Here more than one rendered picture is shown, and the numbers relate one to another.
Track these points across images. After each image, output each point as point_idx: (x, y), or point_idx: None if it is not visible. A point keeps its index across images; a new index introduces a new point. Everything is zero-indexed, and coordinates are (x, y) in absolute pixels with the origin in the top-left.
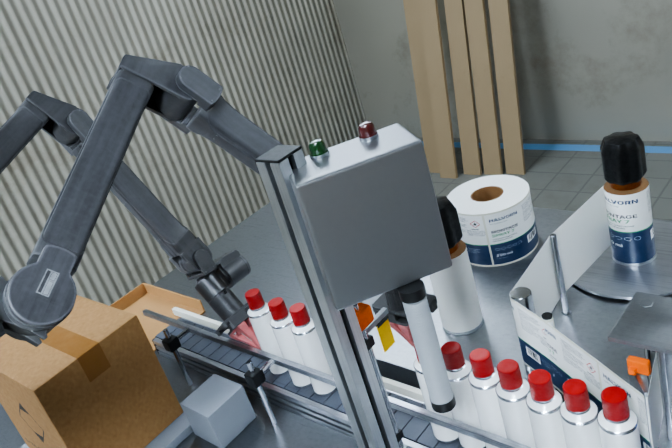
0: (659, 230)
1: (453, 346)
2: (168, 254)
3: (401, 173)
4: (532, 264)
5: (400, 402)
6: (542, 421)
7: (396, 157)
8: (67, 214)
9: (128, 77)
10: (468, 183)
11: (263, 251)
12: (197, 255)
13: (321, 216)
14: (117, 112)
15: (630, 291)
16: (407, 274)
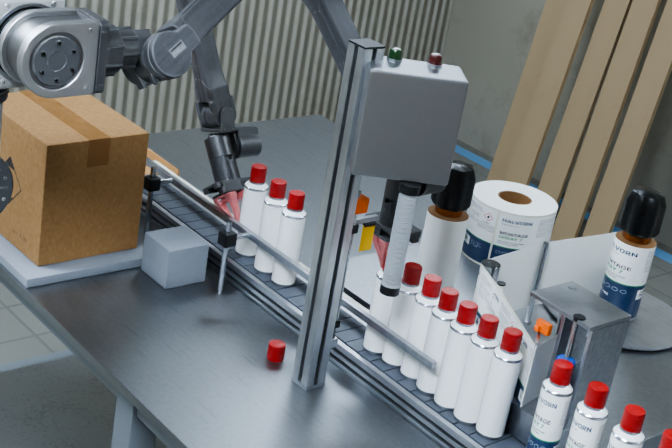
0: (653, 306)
1: (416, 266)
2: (197, 97)
3: (444, 98)
4: (515, 253)
5: (349, 301)
6: (455, 339)
7: (446, 85)
8: (202, 11)
9: None
10: (503, 182)
11: (258, 160)
12: (224, 111)
13: (376, 99)
14: None
15: None
16: (412, 174)
